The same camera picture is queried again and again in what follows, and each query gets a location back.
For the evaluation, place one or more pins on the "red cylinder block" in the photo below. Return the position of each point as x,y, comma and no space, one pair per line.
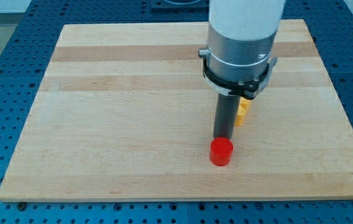
221,150

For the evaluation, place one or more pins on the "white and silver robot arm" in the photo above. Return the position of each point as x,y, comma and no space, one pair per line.
237,57

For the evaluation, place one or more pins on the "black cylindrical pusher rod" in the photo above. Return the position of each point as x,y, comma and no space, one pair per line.
225,117

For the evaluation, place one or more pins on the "wooden board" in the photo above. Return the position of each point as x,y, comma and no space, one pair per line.
123,114

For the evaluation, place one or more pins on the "yellow block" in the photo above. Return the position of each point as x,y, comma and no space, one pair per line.
243,109

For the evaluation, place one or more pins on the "blue perforated table plate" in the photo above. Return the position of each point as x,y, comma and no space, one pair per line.
27,53

